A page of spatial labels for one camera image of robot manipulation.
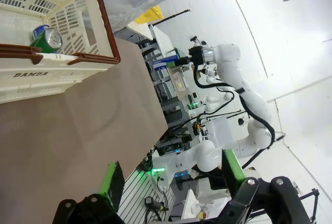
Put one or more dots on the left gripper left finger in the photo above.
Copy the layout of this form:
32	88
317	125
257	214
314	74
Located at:
116	187

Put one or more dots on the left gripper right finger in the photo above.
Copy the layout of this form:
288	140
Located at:
233	180

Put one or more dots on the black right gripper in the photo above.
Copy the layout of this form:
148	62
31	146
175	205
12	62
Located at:
197	55

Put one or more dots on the blue Pocari Sweat can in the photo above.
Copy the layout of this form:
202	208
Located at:
160	62

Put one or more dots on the green and white drink can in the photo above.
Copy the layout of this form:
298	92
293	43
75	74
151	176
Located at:
41	43

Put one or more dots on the blue drink can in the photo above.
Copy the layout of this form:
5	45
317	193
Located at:
37	30

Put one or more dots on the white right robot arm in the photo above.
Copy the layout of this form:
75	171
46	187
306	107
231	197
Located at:
233	66

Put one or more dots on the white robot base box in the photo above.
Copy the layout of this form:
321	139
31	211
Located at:
218	133

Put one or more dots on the yellow plastic basket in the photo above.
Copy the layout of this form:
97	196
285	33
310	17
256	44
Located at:
153	14

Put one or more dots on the cream plastic shopping basket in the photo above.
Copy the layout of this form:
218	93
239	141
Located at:
39	84

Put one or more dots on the black pole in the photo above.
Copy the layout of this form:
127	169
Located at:
171	17

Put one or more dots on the metal equipment rack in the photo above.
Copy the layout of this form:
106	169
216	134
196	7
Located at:
176	110

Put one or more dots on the white side table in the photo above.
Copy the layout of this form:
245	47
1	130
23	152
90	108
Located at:
141	28

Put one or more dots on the black tripod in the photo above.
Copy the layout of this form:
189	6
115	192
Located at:
312	203

